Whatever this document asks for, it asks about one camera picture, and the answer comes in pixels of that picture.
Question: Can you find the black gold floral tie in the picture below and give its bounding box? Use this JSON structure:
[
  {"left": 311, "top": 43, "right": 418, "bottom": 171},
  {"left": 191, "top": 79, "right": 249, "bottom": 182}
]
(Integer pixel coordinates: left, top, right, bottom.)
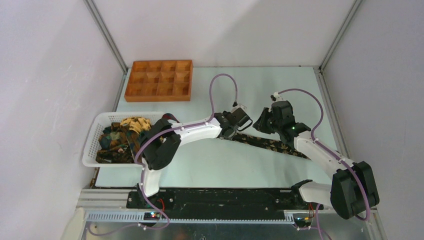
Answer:
[{"left": 231, "top": 133, "right": 309, "bottom": 160}]

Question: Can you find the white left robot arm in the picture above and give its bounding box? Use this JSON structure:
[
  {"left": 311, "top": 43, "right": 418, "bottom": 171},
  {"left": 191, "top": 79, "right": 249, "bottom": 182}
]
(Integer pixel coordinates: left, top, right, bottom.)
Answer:
[{"left": 133, "top": 106, "right": 253, "bottom": 208}]

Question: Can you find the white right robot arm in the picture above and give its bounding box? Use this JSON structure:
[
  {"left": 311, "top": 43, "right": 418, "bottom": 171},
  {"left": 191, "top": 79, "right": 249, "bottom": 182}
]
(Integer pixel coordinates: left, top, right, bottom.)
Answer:
[{"left": 253, "top": 100, "right": 380, "bottom": 220}]

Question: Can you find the dark red striped tie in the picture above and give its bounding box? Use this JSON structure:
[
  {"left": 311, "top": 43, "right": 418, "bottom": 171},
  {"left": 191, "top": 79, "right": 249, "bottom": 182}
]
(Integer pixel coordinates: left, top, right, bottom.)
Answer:
[{"left": 161, "top": 113, "right": 180, "bottom": 124}]

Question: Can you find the wooden compartment tray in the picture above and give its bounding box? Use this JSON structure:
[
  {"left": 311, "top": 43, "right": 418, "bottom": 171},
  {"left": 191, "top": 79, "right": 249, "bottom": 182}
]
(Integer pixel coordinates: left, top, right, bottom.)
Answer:
[{"left": 124, "top": 59, "right": 193, "bottom": 103}]

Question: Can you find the green gold patterned tie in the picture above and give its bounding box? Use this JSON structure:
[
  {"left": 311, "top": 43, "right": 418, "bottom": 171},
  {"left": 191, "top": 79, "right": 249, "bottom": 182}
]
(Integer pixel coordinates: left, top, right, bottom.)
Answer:
[{"left": 96, "top": 116, "right": 163, "bottom": 165}]

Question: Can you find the white plastic basket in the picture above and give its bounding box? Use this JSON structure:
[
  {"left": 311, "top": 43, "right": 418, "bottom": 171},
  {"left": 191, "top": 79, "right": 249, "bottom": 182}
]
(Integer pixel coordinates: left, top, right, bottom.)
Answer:
[{"left": 81, "top": 111, "right": 165, "bottom": 168}]

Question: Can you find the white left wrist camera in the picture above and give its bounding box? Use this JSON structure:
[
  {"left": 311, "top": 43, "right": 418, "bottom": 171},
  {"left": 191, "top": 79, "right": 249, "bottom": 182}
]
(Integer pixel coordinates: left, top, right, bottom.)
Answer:
[{"left": 230, "top": 102, "right": 247, "bottom": 113}]

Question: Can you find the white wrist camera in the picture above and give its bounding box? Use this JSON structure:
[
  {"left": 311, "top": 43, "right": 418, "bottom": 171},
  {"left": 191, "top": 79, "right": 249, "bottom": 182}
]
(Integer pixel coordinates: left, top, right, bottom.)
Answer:
[
  {"left": 270, "top": 92, "right": 284, "bottom": 103},
  {"left": 230, "top": 102, "right": 247, "bottom": 113}
]

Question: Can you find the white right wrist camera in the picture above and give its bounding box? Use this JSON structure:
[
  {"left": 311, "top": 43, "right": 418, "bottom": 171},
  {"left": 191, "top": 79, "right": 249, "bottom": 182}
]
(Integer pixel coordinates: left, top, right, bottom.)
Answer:
[{"left": 270, "top": 92, "right": 284, "bottom": 103}]

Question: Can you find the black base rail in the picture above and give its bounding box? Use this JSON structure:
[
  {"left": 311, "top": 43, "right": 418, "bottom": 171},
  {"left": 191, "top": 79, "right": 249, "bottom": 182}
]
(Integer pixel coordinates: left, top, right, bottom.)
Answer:
[{"left": 126, "top": 187, "right": 317, "bottom": 221}]

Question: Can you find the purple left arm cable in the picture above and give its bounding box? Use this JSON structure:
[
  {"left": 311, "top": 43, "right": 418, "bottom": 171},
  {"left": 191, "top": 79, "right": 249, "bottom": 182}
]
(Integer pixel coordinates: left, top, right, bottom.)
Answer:
[{"left": 86, "top": 73, "right": 239, "bottom": 237}]

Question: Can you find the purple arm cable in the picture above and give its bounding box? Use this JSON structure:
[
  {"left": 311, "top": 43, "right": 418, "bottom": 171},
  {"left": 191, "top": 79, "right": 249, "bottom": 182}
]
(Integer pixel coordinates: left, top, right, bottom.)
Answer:
[
  {"left": 273, "top": 88, "right": 371, "bottom": 240},
  {"left": 86, "top": 73, "right": 239, "bottom": 237}
]

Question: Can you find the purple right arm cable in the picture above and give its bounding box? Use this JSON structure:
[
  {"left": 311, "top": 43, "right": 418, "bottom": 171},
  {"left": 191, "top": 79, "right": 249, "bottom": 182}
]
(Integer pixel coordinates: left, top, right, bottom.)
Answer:
[{"left": 273, "top": 88, "right": 371, "bottom": 240}]

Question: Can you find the aluminium frame rail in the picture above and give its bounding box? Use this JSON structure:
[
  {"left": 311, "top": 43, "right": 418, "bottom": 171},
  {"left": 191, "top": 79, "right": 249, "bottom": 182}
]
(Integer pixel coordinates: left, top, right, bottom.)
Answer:
[{"left": 76, "top": 188, "right": 379, "bottom": 225}]

